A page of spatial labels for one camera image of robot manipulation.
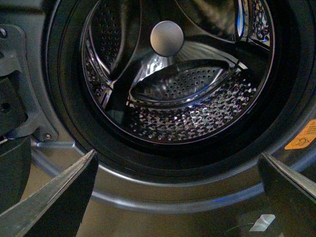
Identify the steel perforated washer drum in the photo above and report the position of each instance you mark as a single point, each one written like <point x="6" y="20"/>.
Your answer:
<point x="175" y="72"/>

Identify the black washer door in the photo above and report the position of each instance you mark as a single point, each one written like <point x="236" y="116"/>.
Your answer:
<point x="15" y="165"/>

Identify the grey front-load washing machine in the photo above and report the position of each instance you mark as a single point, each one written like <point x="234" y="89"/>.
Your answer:
<point x="209" y="188"/>

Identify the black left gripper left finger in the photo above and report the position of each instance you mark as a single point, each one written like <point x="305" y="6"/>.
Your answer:
<point x="56" y="209"/>

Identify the orange warning sticker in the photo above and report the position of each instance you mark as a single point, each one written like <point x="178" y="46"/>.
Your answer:
<point x="304" y="138"/>

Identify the grey door hinge bracket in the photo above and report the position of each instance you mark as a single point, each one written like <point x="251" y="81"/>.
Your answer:
<point x="14" y="63"/>

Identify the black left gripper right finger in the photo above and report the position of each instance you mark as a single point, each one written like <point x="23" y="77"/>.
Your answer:
<point x="292" y="195"/>

